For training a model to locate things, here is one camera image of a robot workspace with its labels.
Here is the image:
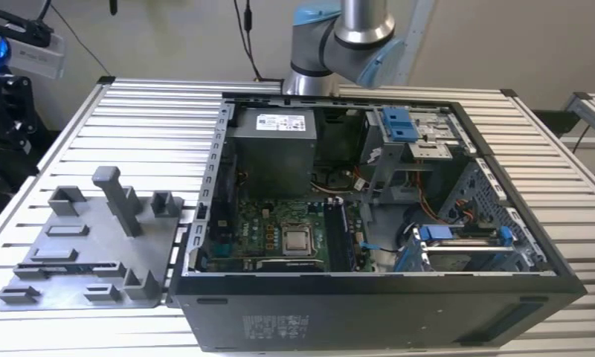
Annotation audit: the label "black RAM slot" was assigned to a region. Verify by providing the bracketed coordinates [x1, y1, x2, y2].
[336, 203, 345, 271]
[328, 203, 337, 271]

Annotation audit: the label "orange data wire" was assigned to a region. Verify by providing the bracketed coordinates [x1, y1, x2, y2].
[409, 171, 447, 226]

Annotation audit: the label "black sleeved cable bundle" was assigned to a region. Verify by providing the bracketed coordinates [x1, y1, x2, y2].
[396, 206, 423, 250]

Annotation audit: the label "green motherboard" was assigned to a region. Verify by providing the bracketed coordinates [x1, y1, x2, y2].
[205, 199, 377, 274]

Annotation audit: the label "grey parts rack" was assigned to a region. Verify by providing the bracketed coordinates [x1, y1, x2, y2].
[0, 165, 186, 312]

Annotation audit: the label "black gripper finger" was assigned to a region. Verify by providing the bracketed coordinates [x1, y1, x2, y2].
[0, 75, 34, 155]

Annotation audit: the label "silver CPU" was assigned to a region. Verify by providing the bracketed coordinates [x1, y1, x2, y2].
[283, 231, 313, 257]

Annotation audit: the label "aluminium side table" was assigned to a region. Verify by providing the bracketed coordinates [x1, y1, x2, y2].
[558, 91, 595, 149]

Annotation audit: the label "grey power supply unit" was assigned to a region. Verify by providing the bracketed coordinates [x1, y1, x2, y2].
[225, 107, 319, 200]

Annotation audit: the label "red orange wire bundle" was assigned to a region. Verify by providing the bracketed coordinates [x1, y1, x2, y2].
[453, 199, 477, 226]

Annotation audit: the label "yellow black power wires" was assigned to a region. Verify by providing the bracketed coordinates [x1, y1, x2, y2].
[309, 165, 367, 195]

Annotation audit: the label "hard disk in blue carrier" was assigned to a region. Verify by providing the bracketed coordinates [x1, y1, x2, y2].
[395, 224, 520, 274]

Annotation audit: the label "blue plastic drive latch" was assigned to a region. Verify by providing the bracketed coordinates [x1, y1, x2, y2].
[380, 106, 419, 144]

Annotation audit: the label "grey metal drive cage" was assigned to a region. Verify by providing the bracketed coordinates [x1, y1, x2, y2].
[359, 109, 469, 205]

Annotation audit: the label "black hanging cable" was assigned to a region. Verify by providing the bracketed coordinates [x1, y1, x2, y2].
[230, 0, 261, 80]

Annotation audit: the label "thin black data cable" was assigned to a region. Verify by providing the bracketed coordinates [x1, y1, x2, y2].
[359, 240, 411, 258]

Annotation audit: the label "black open PC case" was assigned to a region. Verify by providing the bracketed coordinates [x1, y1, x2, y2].
[164, 91, 590, 353]

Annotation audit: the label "black box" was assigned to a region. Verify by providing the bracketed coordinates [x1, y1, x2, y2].
[531, 109, 582, 139]

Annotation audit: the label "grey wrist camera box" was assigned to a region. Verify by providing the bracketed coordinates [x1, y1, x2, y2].
[0, 3, 66, 80]

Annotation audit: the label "black case fan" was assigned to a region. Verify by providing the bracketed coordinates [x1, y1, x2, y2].
[212, 150, 240, 209]

